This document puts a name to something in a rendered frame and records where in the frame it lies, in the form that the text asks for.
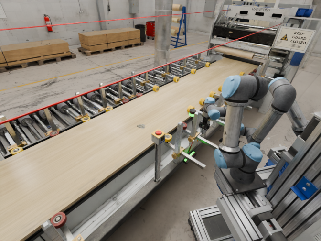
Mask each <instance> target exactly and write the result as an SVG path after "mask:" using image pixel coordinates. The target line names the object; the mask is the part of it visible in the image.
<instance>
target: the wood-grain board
mask: <svg viewBox="0 0 321 241"><path fill-rule="evenodd" d="M254 69H257V67H255V66H250V65H246V64H242V63H238V62H234V61H230V60H226V59H220V60H218V61H216V62H214V63H212V64H210V66H209V67H206V66H205V67H203V68H201V69H199V70H197V71H196V73H195V74H192V73H190V74H188V75H186V76H184V77H181V78H179V81H178V82H175V81H173V82H171V83H168V84H166V85H164V86H162V87H160V89H159V91H158V92H155V91H152V92H149V93H147V94H145V95H143V96H141V97H139V98H136V99H134V100H132V101H130V102H128V103H125V104H123V105H121V106H119V107H117V108H115V109H113V110H110V111H108V112H106V113H104V114H102V115H99V116H97V117H95V118H93V119H91V120H89V121H86V122H84V123H82V124H80V125H78V126H76V127H73V128H71V129H69V130H67V131H65V132H63V133H61V134H58V135H56V136H54V137H52V138H50V139H48V140H46V141H44V142H41V143H39V144H37V145H35V146H33V147H31V148H28V149H26V150H24V151H22V152H20V153H17V154H15V155H13V156H11V157H9V158H7V159H5V160H2V161H0V241H25V240H26V239H27V238H29V237H30V236H31V235H33V234H34V233H35V232H37V231H38V230H39V229H41V224H43V223H44V222H46V221H47V220H48V219H49V220H50V221H51V218H52V217H53V215H55V214H56V213H58V212H64V211H65V210H66V209H68V208H69V207H71V206H72V205H73V204H74V203H76V202H77V201H79V200H80V199H81V198H83V197H84V196H85V195H87V194H88V193H89V192H91V191H92V190H93V189H95V188H96V187H97V186H99V185H100V184H102V183H103V182H104V181H106V180H107V179H108V178H110V177H111V176H112V175H114V174H115V173H116V172H118V171H119V170H120V169H122V168H123V167H124V166H126V165H127V164H129V163H130V162H131V161H133V160H134V159H135V158H137V157H138V156H139V155H141V154H142V153H143V152H145V151H146V150H148V149H149V148H150V147H151V146H153V145H154V144H155V143H154V142H153V141H152V140H151V134H152V133H153V132H154V131H156V130H157V129H159V130H161V131H163V132H164V133H166V134H169V133H170V132H172V131H173V130H175V129H176V128H177V124H178V123H179V122H185V121H187V120H188V119H189V118H191V116H189V112H188V111H187V108H188V107H189V106H190V105H191V106H193V107H195V109H197V110H199V111H200V110H202V109H203V107H204V105H201V104H199V100H200V98H204V99H206V98H207V97H209V94H210V92H211V91H213V92H216V94H218V95H220V94H221V91H218V88H219V86H220V85H221V86H222V85H223V83H224V81H225V80H226V78H227V77H229V76H235V75H239V74H240V72H241V71H242V72H244V73H245V74H249V73H252V72H253V71H254ZM140 124H141V125H142V124H144V125H145V128H144V129H142V128H138V127H137V125H140Z"/></svg>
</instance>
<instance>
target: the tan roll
mask: <svg viewBox="0 0 321 241"><path fill-rule="evenodd" d="M214 50H215V51H217V52H221V53H225V54H229V55H235V56H239V57H243V58H248V59H253V58H254V57H255V58H259V59H264V60H267V58H264V57H260V56H255V55H254V53H253V52H248V51H243V50H238V49H234V48H229V47H224V46H219V47H216V48H214Z"/></svg>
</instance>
